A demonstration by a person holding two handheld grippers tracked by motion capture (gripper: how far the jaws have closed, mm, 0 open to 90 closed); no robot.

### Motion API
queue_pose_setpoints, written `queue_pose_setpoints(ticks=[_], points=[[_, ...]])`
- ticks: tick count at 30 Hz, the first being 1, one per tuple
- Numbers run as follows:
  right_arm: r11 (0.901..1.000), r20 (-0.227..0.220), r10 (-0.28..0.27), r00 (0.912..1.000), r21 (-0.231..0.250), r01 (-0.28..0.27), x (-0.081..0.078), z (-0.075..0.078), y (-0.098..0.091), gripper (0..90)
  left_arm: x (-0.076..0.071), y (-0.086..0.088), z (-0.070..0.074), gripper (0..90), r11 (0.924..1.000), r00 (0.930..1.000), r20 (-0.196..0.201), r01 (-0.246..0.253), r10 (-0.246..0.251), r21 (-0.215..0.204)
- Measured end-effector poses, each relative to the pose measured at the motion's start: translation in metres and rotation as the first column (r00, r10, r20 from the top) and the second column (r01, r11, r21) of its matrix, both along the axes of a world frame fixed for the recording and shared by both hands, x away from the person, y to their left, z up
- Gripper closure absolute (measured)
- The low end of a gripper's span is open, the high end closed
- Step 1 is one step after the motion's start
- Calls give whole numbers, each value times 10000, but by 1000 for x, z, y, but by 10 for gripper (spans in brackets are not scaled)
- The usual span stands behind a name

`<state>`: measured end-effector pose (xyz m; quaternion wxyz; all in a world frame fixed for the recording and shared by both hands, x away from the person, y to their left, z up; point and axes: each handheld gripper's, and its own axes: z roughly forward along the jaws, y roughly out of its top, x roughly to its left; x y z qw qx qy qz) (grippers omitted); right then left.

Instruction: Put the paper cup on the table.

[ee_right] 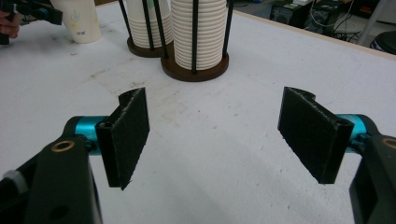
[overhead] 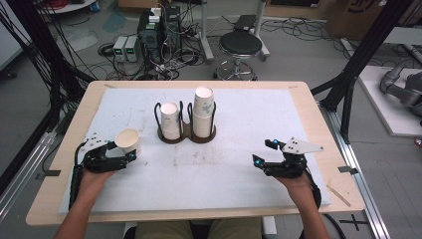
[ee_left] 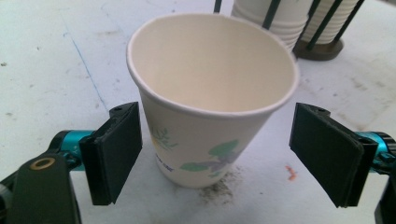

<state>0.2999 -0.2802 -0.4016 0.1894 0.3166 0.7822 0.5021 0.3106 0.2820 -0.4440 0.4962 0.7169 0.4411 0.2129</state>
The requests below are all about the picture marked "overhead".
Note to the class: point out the person's right hand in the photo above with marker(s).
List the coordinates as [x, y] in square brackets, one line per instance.
[297, 187]

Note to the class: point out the white round table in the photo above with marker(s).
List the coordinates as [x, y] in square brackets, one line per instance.
[73, 6]

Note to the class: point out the black laptop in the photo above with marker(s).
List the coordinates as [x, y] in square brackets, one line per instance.
[245, 22]

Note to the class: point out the white table leg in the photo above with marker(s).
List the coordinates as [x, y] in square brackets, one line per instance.
[269, 227]

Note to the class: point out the black computer tower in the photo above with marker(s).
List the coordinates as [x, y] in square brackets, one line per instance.
[173, 26]
[149, 36]

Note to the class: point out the short stack of paper cups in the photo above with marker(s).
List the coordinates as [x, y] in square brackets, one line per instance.
[170, 119]

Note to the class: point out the person's khaki pants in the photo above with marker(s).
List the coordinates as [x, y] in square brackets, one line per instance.
[159, 230]

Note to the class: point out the white paper cup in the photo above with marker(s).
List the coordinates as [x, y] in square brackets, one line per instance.
[127, 141]

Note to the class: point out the white stand leg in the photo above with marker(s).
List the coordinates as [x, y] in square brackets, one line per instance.
[260, 30]
[205, 33]

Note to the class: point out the white platform board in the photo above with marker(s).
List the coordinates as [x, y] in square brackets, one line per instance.
[384, 103]

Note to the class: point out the black tape strip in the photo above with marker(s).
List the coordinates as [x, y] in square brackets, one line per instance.
[348, 170]
[49, 173]

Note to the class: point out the person's left hand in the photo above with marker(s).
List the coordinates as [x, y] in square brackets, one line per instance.
[94, 182]

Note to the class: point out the black round stool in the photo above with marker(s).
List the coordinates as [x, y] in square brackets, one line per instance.
[240, 45]

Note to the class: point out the thin wooden stick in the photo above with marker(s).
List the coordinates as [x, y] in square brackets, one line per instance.
[339, 195]

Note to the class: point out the grey power supply unit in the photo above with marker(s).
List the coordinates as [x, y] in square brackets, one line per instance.
[119, 48]
[132, 49]

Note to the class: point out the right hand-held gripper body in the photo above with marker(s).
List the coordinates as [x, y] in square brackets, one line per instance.
[288, 166]

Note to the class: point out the brown cardboard box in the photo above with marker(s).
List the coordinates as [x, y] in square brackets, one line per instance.
[361, 16]

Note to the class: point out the white table mat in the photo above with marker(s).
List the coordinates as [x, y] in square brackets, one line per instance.
[215, 179]

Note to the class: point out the aluminium rail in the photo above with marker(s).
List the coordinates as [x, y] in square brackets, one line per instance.
[358, 172]
[23, 179]

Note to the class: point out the tall stack of paper cups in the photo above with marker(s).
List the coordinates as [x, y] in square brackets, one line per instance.
[203, 113]

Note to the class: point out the black tape cross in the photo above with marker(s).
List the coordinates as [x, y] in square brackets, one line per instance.
[354, 222]

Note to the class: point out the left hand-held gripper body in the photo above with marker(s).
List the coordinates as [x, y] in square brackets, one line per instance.
[98, 161]

